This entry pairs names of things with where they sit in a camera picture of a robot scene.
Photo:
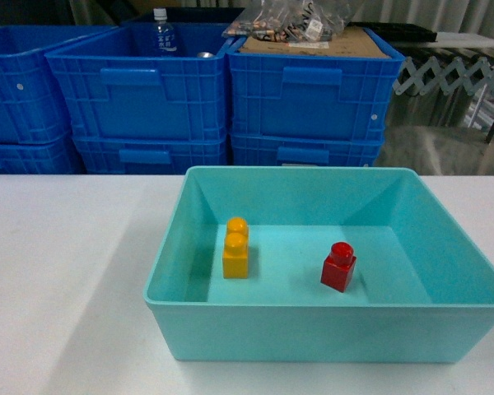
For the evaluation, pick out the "white foam board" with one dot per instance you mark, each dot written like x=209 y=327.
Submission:
x=463 y=40

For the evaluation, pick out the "blue crate bottom middle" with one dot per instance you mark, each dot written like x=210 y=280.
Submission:
x=131 y=156

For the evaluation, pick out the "blue crate top right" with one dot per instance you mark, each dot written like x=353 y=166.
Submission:
x=339 y=90

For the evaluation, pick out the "clear water bottle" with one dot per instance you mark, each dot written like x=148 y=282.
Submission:
x=165 y=42

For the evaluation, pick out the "red toy block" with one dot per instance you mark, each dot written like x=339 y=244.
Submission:
x=338 y=267

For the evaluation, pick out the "blue crate bottom left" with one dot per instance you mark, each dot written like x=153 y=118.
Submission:
x=57 y=157

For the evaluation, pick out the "blue crate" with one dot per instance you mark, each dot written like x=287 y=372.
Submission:
x=32 y=107
x=339 y=90
x=131 y=156
x=57 y=157
x=277 y=151
x=115 y=86

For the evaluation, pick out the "teal plastic box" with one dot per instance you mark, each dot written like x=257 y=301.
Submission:
x=421 y=290

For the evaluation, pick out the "blue crate bottom right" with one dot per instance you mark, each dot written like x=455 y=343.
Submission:
x=277 y=151

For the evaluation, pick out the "grey expandable roller conveyor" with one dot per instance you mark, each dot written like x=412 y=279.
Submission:
x=422 y=76

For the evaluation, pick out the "silver can top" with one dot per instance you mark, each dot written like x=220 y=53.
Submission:
x=205 y=55

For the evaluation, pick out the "brown cardboard sheet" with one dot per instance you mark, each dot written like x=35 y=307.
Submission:
x=313 y=44

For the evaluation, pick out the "blue crate top left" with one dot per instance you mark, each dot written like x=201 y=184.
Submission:
x=32 y=107

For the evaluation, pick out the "blue crate top middle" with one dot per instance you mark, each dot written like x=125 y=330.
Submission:
x=115 y=86

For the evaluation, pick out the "clear plastic bag of parts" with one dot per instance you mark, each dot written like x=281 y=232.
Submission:
x=283 y=21

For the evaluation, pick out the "black flat tray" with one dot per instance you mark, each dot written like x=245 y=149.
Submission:
x=399 y=32

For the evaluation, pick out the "yellow toy block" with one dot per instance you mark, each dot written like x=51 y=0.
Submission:
x=235 y=257

